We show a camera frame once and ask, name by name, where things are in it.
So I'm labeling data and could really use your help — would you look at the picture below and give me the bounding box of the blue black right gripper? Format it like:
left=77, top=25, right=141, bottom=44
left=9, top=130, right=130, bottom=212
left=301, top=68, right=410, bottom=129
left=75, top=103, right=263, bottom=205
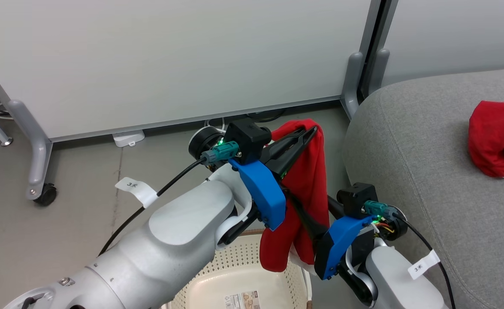
left=283, top=189, right=375, bottom=280

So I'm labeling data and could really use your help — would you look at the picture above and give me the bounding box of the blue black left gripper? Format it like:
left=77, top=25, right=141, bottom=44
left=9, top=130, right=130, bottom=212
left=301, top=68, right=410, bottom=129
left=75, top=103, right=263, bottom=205
left=229, top=126, right=318, bottom=231

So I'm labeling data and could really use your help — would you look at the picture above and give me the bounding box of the grey fabric sofa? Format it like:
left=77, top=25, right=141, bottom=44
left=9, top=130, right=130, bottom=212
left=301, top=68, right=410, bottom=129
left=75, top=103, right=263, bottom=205
left=343, top=67, right=504, bottom=309

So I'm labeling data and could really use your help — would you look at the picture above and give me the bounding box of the white perforated laundry basket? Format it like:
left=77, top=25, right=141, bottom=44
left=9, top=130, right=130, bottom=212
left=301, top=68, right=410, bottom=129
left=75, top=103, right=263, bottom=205
left=162, top=230, right=313, bottom=309

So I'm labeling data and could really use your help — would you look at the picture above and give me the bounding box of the paper label in basket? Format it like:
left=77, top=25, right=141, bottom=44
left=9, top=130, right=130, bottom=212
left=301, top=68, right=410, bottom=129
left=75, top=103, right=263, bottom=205
left=224, top=291, right=262, bottom=309

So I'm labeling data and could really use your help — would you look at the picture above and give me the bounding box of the wide white partition panel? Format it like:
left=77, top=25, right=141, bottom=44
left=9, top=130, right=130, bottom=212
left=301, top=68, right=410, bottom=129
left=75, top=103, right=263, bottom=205
left=0, top=0, right=383, bottom=201

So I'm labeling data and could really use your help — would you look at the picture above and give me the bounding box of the small white adapter box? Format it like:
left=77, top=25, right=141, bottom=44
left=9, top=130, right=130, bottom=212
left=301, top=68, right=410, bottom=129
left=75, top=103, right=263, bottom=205
left=112, top=130, right=145, bottom=148

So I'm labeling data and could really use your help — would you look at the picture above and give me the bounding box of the narrow white partition panel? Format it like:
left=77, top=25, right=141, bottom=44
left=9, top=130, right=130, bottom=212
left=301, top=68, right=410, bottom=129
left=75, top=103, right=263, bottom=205
left=370, top=0, right=504, bottom=93

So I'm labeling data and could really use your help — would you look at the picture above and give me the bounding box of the black caster wheel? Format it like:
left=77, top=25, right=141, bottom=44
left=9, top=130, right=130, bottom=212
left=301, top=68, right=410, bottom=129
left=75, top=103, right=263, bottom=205
left=33, top=183, right=57, bottom=206

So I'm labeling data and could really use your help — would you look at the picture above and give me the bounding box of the dark floor cable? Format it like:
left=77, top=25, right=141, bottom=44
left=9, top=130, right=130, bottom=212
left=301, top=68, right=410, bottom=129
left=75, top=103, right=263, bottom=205
left=247, top=109, right=287, bottom=123

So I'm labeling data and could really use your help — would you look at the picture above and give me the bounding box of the coiled white cable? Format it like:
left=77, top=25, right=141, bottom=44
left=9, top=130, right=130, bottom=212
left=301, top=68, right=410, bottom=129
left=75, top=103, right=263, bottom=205
left=204, top=118, right=227, bottom=132

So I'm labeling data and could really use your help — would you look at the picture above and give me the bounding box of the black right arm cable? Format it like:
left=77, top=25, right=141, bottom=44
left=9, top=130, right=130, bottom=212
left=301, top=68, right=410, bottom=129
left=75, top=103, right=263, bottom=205
left=363, top=200, right=456, bottom=309

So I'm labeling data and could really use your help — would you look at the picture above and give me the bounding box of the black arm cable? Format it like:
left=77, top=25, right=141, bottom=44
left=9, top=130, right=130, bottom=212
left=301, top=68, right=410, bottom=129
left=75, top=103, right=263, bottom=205
left=363, top=200, right=456, bottom=309
left=99, top=141, right=239, bottom=256

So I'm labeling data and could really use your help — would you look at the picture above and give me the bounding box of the white right cable tag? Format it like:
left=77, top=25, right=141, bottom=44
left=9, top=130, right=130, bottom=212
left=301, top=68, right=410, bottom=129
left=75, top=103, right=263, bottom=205
left=407, top=250, right=441, bottom=280

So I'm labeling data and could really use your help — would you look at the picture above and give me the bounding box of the white cable tag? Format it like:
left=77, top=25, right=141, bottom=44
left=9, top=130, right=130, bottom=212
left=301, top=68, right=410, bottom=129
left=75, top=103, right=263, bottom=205
left=115, top=177, right=158, bottom=209
left=407, top=250, right=441, bottom=280

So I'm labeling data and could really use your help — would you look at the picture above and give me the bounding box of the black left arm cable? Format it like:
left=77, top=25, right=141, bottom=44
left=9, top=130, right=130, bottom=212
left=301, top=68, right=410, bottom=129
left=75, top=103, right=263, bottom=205
left=99, top=141, right=239, bottom=256

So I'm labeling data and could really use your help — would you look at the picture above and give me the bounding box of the white left cable tag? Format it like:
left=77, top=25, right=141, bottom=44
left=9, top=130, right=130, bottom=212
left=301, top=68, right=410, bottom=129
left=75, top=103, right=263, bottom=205
left=115, top=177, right=158, bottom=209

